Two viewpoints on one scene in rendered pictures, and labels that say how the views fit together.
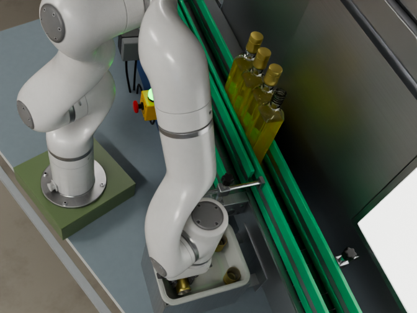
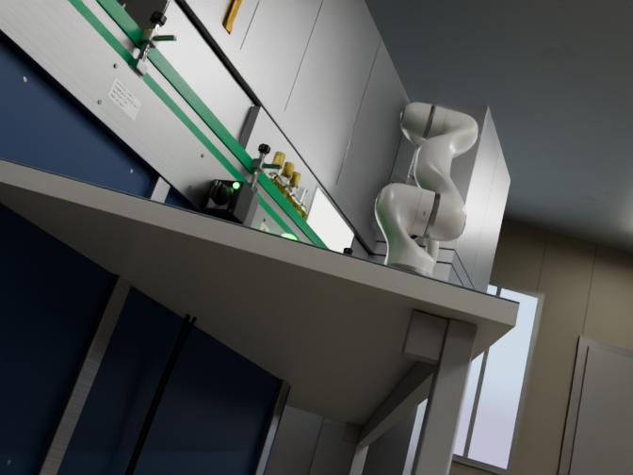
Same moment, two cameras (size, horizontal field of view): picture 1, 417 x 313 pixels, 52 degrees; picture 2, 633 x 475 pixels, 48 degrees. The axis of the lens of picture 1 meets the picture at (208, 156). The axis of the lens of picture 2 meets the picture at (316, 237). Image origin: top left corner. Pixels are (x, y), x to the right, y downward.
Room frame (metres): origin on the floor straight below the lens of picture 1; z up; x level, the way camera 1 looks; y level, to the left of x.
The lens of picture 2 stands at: (1.60, 1.75, 0.43)
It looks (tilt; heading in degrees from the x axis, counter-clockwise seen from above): 20 degrees up; 244
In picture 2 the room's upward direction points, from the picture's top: 17 degrees clockwise
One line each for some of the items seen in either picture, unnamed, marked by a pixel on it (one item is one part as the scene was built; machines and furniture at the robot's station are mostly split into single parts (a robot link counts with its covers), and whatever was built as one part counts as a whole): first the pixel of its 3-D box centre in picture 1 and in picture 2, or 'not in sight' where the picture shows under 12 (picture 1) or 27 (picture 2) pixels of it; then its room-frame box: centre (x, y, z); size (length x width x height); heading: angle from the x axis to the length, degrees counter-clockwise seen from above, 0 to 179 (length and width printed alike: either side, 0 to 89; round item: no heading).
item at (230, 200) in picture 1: (228, 206); not in sight; (0.61, -0.09, 1.02); 0.09 x 0.04 x 0.07; 125
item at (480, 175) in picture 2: not in sight; (445, 221); (-0.33, -0.84, 1.86); 0.70 x 0.37 x 0.89; 35
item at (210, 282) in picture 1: (196, 266); not in sight; (0.44, -0.06, 0.97); 0.22 x 0.17 x 0.09; 125
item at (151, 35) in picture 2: not in sight; (157, 43); (1.44, 0.57, 1.11); 0.07 x 0.04 x 0.13; 125
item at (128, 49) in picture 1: (131, 45); (231, 205); (1.14, 0.39, 0.96); 0.08 x 0.08 x 0.08; 35
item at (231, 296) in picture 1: (202, 270); not in sight; (0.46, -0.09, 0.92); 0.27 x 0.17 x 0.15; 125
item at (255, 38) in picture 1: (254, 42); (279, 160); (0.91, -0.01, 1.31); 0.04 x 0.04 x 0.04
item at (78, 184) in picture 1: (72, 163); not in sight; (0.63, 0.36, 0.91); 0.19 x 0.19 x 0.18
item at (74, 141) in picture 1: (79, 108); (405, 230); (0.66, 0.35, 1.13); 0.19 x 0.12 x 0.24; 150
